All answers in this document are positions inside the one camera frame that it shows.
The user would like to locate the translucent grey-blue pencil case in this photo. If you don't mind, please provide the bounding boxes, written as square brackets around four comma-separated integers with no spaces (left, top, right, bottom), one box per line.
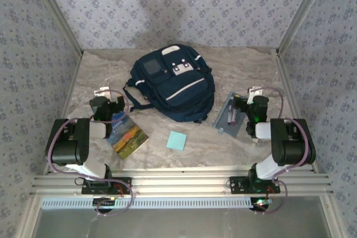
[212,90,249,138]

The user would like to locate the Animal Farm paperback book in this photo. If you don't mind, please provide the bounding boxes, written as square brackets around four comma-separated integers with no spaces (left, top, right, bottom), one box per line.
[107,111,149,161]

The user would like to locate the navy blue school backpack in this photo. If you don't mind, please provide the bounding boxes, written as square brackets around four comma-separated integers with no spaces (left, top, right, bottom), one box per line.
[123,43,216,123]

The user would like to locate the light blue sticky note pad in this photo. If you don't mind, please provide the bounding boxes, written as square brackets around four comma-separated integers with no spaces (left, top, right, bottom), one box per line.
[166,130,188,151]

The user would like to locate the small controller board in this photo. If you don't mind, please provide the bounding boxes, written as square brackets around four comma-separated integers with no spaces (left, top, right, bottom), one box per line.
[93,197,117,213]
[249,197,273,213]

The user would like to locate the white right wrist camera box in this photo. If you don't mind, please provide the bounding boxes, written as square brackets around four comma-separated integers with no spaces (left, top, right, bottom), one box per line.
[247,86,263,104]

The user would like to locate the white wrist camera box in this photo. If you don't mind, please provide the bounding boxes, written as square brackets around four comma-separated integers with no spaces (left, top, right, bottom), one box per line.
[94,86,110,97]
[247,86,263,104]

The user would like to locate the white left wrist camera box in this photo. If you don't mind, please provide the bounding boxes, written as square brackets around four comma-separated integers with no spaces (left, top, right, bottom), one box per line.
[94,86,110,97]

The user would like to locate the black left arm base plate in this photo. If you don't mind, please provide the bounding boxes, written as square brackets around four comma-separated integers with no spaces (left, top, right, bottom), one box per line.
[81,177,132,195]

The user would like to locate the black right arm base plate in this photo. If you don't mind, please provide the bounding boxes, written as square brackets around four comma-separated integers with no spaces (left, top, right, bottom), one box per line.
[229,176,281,195]

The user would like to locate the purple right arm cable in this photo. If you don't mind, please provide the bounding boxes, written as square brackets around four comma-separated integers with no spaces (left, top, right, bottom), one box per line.
[260,86,317,216]

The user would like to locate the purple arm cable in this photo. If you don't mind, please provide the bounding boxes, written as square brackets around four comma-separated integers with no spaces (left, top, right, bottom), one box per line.
[260,86,317,216]
[46,89,135,217]

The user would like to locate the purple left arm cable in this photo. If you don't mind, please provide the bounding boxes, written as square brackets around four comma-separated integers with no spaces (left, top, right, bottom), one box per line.
[46,89,135,217]

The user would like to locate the aluminium front frame rails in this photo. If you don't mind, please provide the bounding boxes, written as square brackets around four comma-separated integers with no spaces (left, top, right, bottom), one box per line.
[30,167,334,197]

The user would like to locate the aluminium corner post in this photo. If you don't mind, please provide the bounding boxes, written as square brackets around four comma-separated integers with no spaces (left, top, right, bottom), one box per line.
[26,0,84,56]
[276,0,334,56]

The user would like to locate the grey slotted cable duct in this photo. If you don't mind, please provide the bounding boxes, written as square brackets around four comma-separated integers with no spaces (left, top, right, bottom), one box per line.
[41,196,253,210]

